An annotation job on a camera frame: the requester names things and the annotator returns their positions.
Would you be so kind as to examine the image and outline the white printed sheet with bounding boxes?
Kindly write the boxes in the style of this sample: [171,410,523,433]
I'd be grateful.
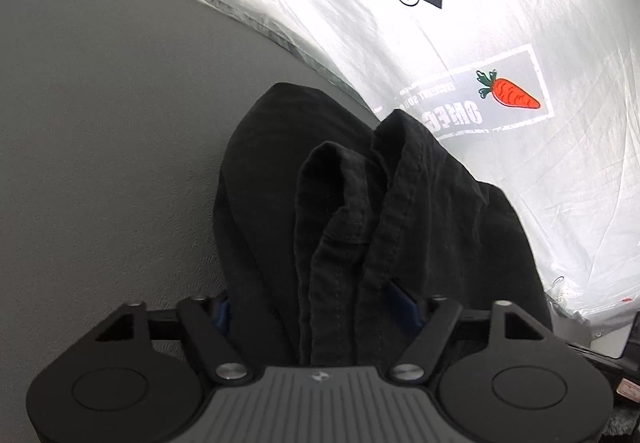
[47,0,640,340]

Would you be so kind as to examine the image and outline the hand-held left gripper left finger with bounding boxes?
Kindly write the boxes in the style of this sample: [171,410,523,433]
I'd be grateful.
[94,295,249,383]

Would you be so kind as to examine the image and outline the black pants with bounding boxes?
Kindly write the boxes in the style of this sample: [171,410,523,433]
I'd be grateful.
[212,82,554,369]

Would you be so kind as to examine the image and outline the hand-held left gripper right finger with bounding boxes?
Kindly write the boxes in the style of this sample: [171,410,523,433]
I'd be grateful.
[382,280,546,383]

